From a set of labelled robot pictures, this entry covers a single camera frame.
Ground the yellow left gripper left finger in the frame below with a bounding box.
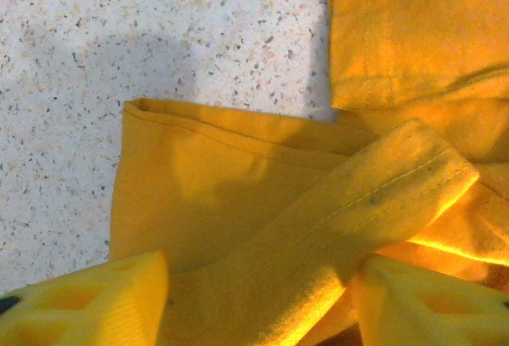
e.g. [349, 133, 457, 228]
[0, 250, 171, 346]

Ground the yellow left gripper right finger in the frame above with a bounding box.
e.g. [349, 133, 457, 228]
[351, 256, 509, 346]

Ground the yellow t-shirt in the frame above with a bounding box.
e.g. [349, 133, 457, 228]
[109, 0, 509, 346]

